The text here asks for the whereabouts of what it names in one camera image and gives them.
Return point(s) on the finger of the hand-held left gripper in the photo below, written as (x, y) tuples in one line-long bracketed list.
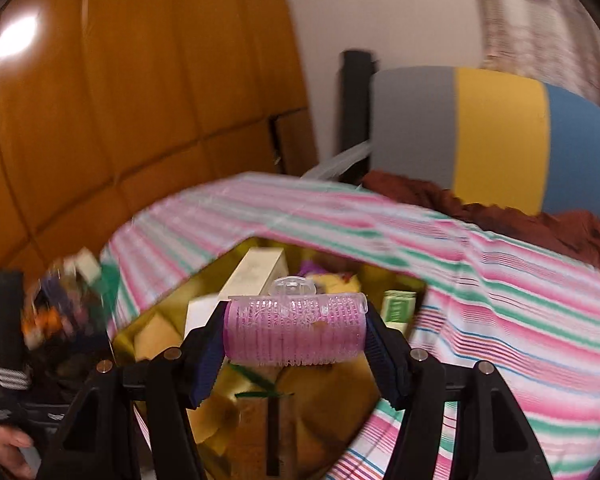
[(7, 320)]

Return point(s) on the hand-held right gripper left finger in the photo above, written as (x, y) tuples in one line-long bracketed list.
[(207, 365)]

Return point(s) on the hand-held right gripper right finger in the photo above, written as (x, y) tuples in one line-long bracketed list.
[(382, 360)]

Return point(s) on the small green box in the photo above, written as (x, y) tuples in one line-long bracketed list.
[(399, 310)]

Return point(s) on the yellow sponge block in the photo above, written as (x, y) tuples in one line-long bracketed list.
[(330, 410), (155, 340), (215, 420)]

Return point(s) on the gold metal tin box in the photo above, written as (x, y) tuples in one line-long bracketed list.
[(130, 325)]

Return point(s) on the pink hair roller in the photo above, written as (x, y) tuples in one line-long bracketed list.
[(295, 330)]

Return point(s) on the cream cardboard box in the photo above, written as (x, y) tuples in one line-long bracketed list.
[(252, 272)]

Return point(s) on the purple snack packet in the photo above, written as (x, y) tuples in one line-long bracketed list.
[(309, 267)]

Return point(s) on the person's left hand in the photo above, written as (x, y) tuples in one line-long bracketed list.
[(10, 447)]

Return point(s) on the pile of assorted clutter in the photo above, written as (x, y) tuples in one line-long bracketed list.
[(60, 315)]

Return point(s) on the small white box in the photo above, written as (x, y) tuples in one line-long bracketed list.
[(87, 264)]

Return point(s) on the pink green striped tablecloth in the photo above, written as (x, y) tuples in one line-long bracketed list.
[(505, 300)]

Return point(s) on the rust brown cloth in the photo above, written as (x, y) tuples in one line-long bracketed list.
[(530, 230)]

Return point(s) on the white plastic bag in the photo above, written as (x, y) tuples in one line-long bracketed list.
[(335, 165)]

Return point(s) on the grey yellow blue chair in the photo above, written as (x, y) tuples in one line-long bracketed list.
[(495, 135)]

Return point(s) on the black rolled mat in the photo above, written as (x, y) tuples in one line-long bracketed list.
[(354, 110)]

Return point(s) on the wooden wardrobe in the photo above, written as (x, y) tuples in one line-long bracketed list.
[(130, 85)]

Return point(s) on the patterned beige curtain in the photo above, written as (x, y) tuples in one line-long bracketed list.
[(540, 20)]

